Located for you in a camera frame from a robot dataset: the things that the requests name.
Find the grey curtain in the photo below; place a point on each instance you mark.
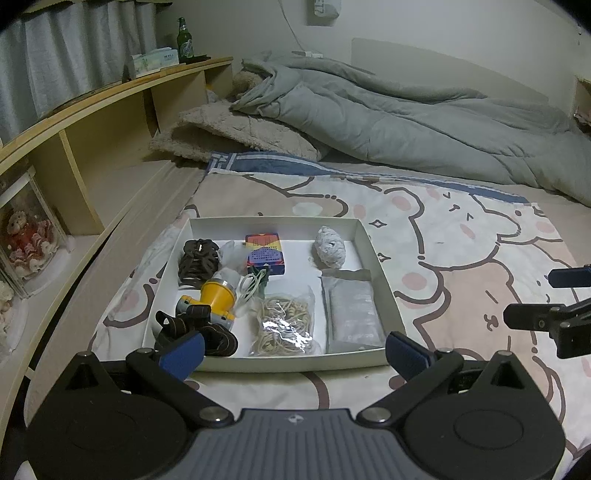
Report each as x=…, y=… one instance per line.
x=69, y=50

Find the grey duvet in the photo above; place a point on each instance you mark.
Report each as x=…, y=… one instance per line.
x=415, y=124

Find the wooden side shelf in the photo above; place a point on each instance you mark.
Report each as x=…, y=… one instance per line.
x=584, y=92

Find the beige fleece blanket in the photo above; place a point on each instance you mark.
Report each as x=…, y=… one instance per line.
x=231, y=129

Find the white cardboard box tray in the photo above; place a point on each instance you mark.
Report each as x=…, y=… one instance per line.
x=300, y=258

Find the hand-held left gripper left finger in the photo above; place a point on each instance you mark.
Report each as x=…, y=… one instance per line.
x=182, y=356

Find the colourful small card box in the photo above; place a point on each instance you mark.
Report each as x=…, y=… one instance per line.
x=265, y=254

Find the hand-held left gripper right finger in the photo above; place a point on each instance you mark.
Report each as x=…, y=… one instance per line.
x=406, y=356

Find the cartoon print blanket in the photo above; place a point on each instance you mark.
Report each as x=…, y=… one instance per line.
x=572, y=217

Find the clear bag of rubber bands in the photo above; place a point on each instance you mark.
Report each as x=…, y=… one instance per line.
x=281, y=318

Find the white doll display box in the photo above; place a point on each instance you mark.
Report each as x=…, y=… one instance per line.
x=7, y=314

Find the red doll display box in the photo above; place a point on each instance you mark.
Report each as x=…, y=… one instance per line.
x=27, y=235

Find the clear bag white items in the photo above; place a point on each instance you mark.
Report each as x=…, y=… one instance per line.
x=353, y=309

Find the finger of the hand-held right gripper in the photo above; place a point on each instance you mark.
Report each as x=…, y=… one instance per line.
x=526, y=316
x=570, y=278

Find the white wall adapter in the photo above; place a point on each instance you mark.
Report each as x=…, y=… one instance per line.
x=325, y=7

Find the wooden bedside shelf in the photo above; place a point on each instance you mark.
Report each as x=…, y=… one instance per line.
x=106, y=138

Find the brown hair claw clip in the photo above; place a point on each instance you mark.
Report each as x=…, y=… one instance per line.
x=198, y=263

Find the white headboard panel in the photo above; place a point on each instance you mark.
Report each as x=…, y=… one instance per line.
x=438, y=64

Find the green glass bottle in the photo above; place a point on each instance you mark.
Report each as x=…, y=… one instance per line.
x=185, y=46

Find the tissue box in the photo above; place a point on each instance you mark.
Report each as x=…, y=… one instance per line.
x=154, y=60

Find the printed cartoon blanket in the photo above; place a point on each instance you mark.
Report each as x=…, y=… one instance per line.
x=461, y=230

